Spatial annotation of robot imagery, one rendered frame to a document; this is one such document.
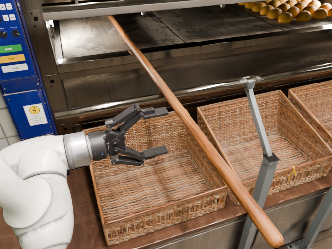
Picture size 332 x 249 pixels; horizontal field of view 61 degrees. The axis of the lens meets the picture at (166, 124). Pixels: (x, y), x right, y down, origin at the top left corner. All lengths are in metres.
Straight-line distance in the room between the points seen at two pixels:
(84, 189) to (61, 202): 0.86
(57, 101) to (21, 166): 0.68
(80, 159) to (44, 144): 0.09
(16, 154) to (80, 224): 0.71
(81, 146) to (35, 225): 0.21
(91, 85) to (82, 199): 0.55
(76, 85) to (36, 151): 0.68
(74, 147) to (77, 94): 0.66
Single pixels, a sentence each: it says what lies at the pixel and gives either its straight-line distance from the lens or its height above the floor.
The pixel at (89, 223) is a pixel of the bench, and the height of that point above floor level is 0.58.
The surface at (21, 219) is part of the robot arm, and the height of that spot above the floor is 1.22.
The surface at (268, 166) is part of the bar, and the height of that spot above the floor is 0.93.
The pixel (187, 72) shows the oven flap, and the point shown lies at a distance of 1.45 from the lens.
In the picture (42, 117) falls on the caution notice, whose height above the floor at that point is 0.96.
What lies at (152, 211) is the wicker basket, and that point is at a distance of 1.18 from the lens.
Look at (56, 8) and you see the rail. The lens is 1.07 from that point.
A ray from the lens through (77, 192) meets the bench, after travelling 1.49.
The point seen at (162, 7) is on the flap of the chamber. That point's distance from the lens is 1.12.
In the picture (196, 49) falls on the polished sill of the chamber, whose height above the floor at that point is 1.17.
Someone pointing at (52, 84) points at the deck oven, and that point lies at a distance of 1.32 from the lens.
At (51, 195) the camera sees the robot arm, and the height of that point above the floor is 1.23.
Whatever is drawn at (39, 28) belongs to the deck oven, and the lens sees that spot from 1.23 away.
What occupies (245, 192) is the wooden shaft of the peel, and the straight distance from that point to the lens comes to 0.63.
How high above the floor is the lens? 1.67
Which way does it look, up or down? 36 degrees down
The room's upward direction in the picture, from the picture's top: straight up
